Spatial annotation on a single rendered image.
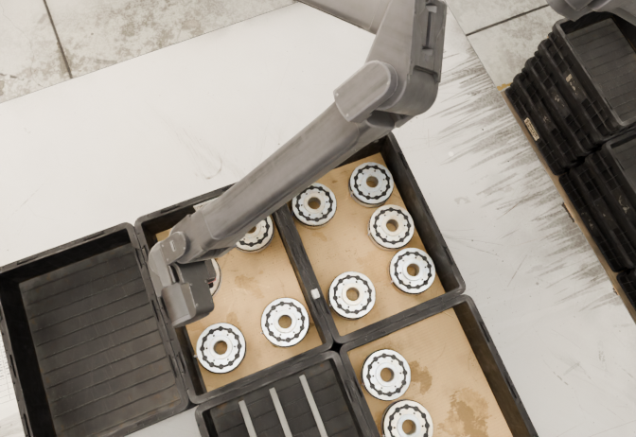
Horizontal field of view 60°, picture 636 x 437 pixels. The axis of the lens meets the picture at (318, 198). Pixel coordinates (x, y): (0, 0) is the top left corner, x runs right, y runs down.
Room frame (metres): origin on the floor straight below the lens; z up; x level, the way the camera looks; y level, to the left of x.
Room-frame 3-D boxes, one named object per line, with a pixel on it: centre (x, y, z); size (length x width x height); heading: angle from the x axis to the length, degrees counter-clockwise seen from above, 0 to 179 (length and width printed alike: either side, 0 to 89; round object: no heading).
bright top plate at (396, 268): (0.26, -0.23, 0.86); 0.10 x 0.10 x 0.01
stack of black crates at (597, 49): (1.10, -0.88, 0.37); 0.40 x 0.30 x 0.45; 32
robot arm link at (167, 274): (0.13, 0.21, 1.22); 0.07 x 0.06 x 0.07; 31
